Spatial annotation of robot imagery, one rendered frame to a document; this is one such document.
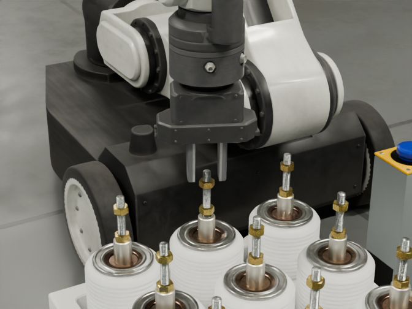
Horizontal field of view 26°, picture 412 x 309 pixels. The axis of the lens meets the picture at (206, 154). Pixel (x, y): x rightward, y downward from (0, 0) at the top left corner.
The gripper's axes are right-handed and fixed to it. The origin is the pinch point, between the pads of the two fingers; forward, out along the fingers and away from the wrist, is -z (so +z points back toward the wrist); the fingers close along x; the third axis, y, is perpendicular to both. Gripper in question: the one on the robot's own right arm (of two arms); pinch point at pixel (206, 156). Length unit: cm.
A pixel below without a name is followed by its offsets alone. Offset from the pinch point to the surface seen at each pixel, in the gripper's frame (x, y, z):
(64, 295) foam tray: 18.6, 1.6, -18.5
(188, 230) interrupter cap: 2.2, -1.0, -11.1
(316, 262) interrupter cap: -12.8, 7.7, -11.1
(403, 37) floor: -71, -144, -37
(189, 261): 2.4, 4.0, -12.6
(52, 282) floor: 23, -28, -37
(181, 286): 3.4, 3.2, -16.7
